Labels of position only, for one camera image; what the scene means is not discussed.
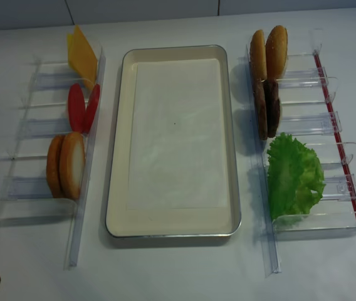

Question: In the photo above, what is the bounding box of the yellow cheese slice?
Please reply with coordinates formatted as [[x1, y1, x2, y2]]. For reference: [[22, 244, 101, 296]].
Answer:
[[66, 33, 73, 63]]

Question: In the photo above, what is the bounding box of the right red tomato slice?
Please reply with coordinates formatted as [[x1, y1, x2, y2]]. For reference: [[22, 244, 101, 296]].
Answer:
[[83, 84, 100, 134]]

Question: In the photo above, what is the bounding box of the toasted bread slice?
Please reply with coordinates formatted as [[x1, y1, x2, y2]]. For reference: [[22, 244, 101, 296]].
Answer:
[[46, 135, 65, 198], [59, 132, 85, 201]]

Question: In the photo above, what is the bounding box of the brown bun half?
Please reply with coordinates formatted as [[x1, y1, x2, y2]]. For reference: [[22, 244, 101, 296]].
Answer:
[[265, 25, 288, 79], [249, 29, 267, 81]]

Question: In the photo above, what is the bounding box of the left brown bun half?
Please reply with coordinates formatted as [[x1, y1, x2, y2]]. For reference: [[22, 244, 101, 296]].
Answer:
[[249, 29, 267, 81]]

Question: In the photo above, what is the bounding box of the brown meat patty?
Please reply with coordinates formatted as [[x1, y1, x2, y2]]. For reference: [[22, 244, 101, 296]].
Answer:
[[263, 79, 281, 138], [253, 79, 268, 140]]

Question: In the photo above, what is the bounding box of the left brown meat patty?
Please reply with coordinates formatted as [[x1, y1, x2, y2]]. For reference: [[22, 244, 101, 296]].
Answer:
[[253, 79, 268, 140]]

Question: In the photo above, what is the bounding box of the green lettuce leaf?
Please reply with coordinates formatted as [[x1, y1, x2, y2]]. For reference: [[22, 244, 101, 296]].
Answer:
[[267, 133, 325, 221]]

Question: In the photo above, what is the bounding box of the right clear acrylic rack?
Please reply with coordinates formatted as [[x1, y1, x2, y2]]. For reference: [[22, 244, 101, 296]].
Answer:
[[246, 29, 356, 275]]

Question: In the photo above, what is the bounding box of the red tomato slice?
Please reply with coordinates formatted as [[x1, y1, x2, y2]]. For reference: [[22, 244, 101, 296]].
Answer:
[[67, 83, 86, 133], [83, 84, 100, 134]]

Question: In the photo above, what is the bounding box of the white paper tray liner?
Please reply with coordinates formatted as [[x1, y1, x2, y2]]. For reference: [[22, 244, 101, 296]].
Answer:
[[128, 59, 228, 209]]

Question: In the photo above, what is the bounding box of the clear acrylic rack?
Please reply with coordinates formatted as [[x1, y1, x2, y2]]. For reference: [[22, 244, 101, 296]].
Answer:
[[246, 29, 356, 275], [0, 59, 97, 268]]

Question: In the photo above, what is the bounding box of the right brown meat patty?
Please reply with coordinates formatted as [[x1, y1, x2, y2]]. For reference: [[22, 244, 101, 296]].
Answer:
[[263, 79, 281, 138]]

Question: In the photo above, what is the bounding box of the cream metal tray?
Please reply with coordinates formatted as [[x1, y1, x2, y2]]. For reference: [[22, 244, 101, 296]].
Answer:
[[105, 45, 241, 238]]

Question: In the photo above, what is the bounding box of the right brown bun half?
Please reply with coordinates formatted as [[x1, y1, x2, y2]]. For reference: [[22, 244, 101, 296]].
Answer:
[[265, 25, 288, 79]]

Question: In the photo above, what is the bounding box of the orange cheese slice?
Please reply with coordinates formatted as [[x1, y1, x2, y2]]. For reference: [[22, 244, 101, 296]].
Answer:
[[68, 25, 98, 91]]

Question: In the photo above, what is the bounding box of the left clear acrylic rack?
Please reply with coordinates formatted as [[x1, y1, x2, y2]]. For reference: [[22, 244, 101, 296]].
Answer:
[[0, 59, 97, 268]]

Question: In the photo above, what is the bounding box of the left red tomato slice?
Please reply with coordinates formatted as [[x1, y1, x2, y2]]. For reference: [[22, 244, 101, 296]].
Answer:
[[67, 83, 86, 133]]

